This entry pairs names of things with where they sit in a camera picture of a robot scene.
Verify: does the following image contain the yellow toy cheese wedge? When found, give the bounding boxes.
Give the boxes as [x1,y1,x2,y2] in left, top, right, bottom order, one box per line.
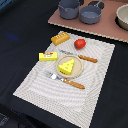
[58,59,74,75]

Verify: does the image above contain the yellow butter box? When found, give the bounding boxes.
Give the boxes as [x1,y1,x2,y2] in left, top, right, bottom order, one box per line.
[39,52,57,61]

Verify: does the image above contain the red toy tomato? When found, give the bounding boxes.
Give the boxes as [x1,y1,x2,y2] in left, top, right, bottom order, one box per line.
[74,39,86,49]

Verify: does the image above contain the toy bread loaf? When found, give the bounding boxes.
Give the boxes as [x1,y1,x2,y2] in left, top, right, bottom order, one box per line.
[51,32,70,45]

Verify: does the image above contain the grey toy pot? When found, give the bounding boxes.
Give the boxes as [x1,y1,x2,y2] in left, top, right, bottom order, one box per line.
[58,0,84,20]

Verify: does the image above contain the round beige plate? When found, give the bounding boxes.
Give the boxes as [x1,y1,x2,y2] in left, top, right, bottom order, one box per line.
[56,55,83,79]

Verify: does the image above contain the white woven placemat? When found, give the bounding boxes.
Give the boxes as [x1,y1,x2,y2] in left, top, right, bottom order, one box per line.
[14,34,115,128]

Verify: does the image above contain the grey toy saucepan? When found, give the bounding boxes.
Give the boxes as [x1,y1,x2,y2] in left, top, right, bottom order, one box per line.
[80,0,104,24]

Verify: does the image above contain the beige bowl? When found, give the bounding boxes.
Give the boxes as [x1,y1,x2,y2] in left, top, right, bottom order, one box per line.
[116,4,128,30]

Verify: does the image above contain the fork with wooden handle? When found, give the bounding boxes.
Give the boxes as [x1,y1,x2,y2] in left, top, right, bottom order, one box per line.
[45,71,85,89]

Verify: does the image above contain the knife with wooden handle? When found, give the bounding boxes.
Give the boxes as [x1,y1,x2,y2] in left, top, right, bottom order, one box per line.
[59,49,98,63]

